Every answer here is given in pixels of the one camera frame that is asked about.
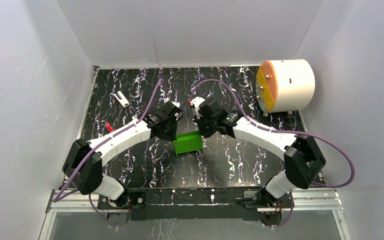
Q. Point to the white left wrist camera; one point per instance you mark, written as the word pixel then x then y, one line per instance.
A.
pixel 172 109

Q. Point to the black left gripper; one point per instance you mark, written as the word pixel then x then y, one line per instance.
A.
pixel 167 130

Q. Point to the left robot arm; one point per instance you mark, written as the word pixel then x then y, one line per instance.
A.
pixel 86 159

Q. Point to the small red marker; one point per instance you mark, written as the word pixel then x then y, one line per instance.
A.
pixel 109 127

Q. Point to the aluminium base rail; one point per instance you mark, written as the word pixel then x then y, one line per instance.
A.
pixel 311 199

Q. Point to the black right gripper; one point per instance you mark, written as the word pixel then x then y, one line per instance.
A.
pixel 198 123

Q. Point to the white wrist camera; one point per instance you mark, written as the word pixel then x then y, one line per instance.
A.
pixel 195 105
pixel 172 109

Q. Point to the white cylinder with coloured face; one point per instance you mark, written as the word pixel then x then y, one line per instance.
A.
pixel 284 85

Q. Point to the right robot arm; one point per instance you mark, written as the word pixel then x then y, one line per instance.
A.
pixel 303 160

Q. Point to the small white plastic clip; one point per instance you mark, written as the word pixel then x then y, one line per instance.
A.
pixel 120 97

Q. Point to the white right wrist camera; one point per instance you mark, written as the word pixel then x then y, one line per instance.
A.
pixel 195 105

